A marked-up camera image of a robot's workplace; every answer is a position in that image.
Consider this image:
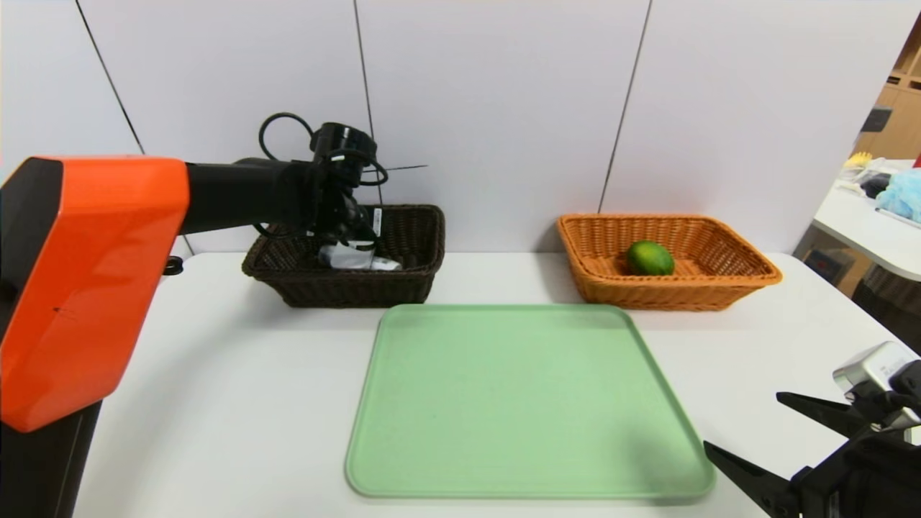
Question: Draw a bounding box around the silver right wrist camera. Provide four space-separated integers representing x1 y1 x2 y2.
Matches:
833 342 921 432

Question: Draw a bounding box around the dark brown bin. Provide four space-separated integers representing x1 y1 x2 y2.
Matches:
853 266 921 357

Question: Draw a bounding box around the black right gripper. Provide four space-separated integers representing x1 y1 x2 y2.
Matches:
703 391 921 518

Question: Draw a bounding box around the white side table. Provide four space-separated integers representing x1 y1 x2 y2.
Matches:
811 162 921 283

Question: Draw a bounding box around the dark brown wicker basket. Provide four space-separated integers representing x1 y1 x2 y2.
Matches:
242 205 446 309

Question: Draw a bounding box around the wooden shelf unit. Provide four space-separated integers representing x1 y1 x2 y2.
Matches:
850 7 921 163

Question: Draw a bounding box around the wooden side table base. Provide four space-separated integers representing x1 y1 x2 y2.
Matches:
791 229 871 299

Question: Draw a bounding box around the clear bottle with white contents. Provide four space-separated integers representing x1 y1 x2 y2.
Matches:
317 243 404 273

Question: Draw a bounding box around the light green plastic tray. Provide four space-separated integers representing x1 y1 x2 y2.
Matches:
345 304 716 498

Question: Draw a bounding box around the light blue fluffy cloth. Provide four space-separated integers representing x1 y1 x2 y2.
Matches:
874 170 921 225

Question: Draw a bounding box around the orange wicker basket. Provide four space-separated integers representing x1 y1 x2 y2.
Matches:
555 214 782 312

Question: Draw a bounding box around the green lime fruit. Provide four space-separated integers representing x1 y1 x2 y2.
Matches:
625 240 676 276

